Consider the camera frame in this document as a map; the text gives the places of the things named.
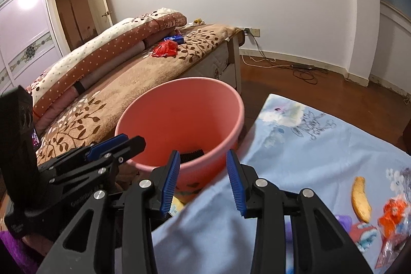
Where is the red blue snack wrapper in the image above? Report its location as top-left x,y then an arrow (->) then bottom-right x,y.
348,223 -> 379,252

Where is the wooden door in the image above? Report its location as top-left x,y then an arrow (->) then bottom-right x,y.
53,0 -> 97,51

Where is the black foam fruit net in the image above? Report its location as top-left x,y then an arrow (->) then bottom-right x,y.
180,149 -> 205,164

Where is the purple wardrobe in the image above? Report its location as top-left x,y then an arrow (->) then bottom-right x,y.
0,0 -> 63,98

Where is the blue floral tablecloth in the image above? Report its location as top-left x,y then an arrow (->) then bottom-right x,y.
151,93 -> 411,274

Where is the colourful picture book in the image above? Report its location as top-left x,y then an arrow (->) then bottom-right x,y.
169,192 -> 200,217

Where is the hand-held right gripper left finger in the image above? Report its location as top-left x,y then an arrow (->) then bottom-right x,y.
35,150 -> 181,274

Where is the banana peel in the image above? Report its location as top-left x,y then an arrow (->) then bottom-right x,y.
351,177 -> 372,223

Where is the bed with leaf blanket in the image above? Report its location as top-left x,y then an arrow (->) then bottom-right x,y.
35,24 -> 240,185

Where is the black socket cable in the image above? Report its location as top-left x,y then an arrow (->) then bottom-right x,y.
249,35 -> 291,67

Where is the wooden bed frame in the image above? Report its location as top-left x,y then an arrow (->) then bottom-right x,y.
189,33 -> 246,95

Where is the purple wrapper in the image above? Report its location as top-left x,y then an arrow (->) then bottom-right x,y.
335,214 -> 354,231

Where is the clear plastic wrapper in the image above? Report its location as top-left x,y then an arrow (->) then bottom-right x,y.
374,229 -> 410,270

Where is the white floor cable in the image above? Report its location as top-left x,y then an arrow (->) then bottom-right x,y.
241,56 -> 277,66

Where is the black floor cable bundle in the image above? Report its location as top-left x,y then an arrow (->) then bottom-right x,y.
291,64 -> 328,83

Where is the pink plastic bin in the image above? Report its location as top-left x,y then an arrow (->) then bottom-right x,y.
115,77 -> 245,190

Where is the red plastic bag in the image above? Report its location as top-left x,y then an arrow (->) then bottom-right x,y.
152,40 -> 178,58

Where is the person's left forearm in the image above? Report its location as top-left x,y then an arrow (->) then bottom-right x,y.
0,229 -> 42,274

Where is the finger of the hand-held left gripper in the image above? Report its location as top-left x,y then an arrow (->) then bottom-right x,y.
110,136 -> 147,164
86,133 -> 129,162

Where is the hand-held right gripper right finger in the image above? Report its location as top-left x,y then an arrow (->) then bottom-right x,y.
226,149 -> 375,274

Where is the orange plastic wrapper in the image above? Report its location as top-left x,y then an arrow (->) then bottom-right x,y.
378,199 -> 408,238

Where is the folded dotted quilt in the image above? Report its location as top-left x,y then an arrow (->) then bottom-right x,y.
26,7 -> 188,124

